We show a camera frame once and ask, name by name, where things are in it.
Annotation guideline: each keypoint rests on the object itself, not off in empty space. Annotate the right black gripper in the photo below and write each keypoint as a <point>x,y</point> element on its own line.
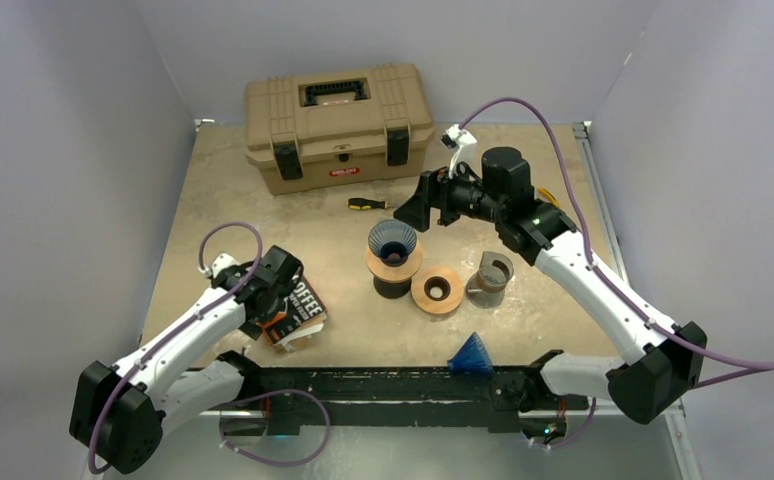
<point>435,189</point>

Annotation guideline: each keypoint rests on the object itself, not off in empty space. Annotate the blue plastic dripper cone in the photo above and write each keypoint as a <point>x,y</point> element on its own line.
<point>392,242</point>

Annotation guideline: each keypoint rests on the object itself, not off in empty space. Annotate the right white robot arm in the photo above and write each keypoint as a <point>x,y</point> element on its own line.
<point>658,360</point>

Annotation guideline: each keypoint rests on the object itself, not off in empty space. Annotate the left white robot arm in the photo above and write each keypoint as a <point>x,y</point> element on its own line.
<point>120,410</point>

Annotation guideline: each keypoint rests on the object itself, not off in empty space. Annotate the black yellow screwdriver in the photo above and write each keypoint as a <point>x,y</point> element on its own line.
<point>359,203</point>

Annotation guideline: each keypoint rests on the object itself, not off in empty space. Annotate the tan plastic toolbox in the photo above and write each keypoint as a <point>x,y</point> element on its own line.
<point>323,130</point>

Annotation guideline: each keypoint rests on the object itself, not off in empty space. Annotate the yellow black pliers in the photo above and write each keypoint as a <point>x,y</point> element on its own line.
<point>548,196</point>

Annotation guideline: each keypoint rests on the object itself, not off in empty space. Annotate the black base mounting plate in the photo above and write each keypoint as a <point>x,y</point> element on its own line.
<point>428,396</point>

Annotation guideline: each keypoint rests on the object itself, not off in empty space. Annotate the aluminium frame rail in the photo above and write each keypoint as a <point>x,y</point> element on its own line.
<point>674,417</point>

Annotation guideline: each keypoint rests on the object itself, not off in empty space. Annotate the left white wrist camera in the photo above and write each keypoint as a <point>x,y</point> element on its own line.
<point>220,263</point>

